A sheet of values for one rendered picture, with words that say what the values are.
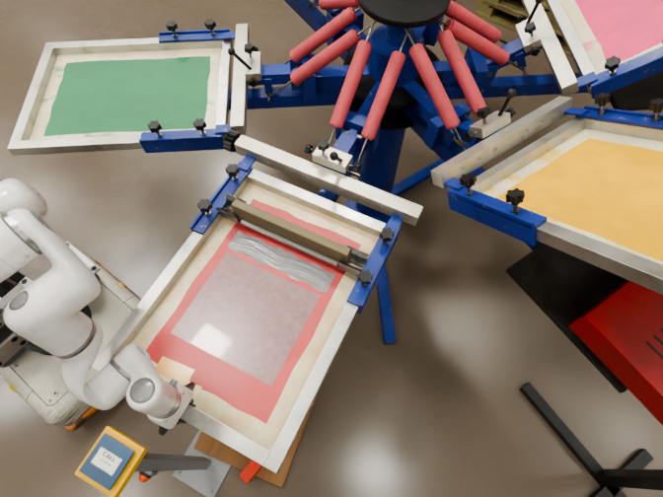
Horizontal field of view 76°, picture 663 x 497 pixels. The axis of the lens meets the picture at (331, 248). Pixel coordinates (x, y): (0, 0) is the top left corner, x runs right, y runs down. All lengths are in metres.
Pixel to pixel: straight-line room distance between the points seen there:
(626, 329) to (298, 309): 0.89
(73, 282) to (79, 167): 2.44
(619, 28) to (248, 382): 1.75
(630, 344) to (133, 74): 1.99
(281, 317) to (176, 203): 1.64
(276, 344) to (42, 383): 1.30
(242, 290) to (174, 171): 1.72
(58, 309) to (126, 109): 1.23
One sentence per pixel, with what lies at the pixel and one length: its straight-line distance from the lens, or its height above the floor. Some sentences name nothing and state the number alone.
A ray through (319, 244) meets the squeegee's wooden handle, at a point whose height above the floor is 1.07.
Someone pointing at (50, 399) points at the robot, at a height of 0.28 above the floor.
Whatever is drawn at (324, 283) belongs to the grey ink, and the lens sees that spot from 1.32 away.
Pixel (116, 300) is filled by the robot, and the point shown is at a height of 0.28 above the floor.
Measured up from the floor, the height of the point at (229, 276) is 0.97.
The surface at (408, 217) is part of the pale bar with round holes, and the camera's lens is 1.38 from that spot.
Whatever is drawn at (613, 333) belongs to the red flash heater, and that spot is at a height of 1.10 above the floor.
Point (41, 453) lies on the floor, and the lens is 2.58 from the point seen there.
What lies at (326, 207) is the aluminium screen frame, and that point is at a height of 1.00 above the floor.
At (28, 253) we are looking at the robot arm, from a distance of 0.85.
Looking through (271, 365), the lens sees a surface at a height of 0.98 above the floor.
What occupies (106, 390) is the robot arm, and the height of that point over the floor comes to 1.29.
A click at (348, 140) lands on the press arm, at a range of 1.53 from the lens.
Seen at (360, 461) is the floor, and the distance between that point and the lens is 2.19.
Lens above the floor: 2.19
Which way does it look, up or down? 63 degrees down
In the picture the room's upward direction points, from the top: straight up
